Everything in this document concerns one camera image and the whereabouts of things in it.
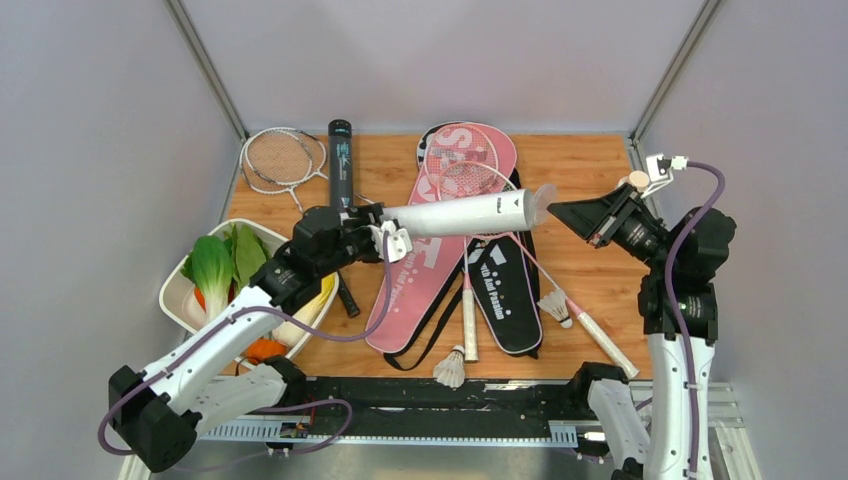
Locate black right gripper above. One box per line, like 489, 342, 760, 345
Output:
547, 180, 674, 272

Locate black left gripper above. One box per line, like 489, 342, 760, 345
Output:
316, 202, 384, 278

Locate white shuttlecock tube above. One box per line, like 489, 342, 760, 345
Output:
383, 189, 535, 238

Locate shuttlecock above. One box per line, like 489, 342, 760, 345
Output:
433, 345, 465, 389
537, 288, 573, 329

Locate black shuttlecock tube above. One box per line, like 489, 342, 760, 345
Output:
328, 119, 354, 210

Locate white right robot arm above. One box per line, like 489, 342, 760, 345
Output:
547, 185, 736, 479

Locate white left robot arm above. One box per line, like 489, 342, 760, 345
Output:
97, 203, 412, 473

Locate cream bottle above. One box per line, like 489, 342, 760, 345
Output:
617, 170, 651, 193

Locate green leafy vegetable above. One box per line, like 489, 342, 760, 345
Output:
225, 225, 270, 292

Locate white silver racket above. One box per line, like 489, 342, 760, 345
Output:
242, 127, 326, 217

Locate black racket cover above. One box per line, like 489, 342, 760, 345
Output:
415, 121, 545, 359

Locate yellow white cabbage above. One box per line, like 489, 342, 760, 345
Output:
271, 274, 337, 352

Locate pink racket cover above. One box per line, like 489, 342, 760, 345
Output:
365, 121, 518, 355

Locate pink racket upper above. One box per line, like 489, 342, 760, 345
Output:
423, 123, 498, 363

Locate pink racket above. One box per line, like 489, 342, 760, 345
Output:
423, 123, 498, 363
461, 163, 639, 379

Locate pink racket lower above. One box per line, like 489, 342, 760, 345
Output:
461, 163, 639, 379

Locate green bok choy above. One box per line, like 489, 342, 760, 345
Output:
180, 235, 233, 324

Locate orange carrot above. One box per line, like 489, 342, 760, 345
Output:
243, 338, 287, 365

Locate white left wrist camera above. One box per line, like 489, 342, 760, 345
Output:
369, 220, 414, 263

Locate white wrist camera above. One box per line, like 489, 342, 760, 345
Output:
369, 220, 414, 263
641, 153, 689, 199

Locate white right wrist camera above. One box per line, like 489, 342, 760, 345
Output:
641, 153, 689, 199

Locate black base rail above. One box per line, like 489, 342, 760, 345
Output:
270, 377, 599, 439

